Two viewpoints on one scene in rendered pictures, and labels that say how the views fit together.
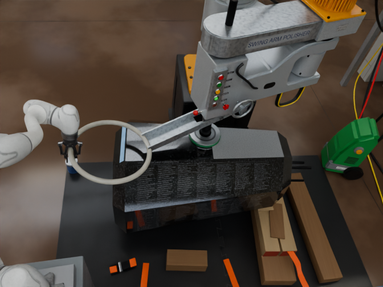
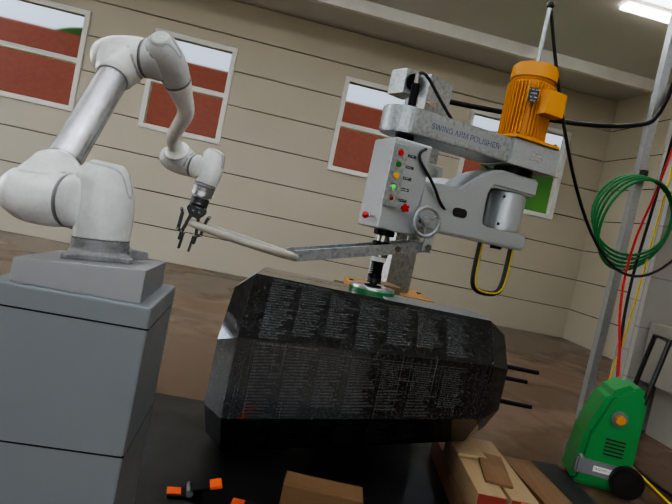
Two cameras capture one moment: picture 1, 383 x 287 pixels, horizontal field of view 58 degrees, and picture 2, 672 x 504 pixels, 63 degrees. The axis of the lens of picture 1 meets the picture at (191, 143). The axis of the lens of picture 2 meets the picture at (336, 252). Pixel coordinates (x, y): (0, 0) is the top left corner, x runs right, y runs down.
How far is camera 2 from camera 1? 1.90 m
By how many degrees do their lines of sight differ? 49
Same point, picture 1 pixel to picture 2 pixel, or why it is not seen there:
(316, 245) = not seen: outside the picture
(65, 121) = (208, 158)
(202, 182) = (365, 325)
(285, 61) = (476, 180)
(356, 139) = (609, 399)
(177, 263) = (304, 487)
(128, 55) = not seen: hidden behind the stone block
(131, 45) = not seen: hidden behind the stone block
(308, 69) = (507, 216)
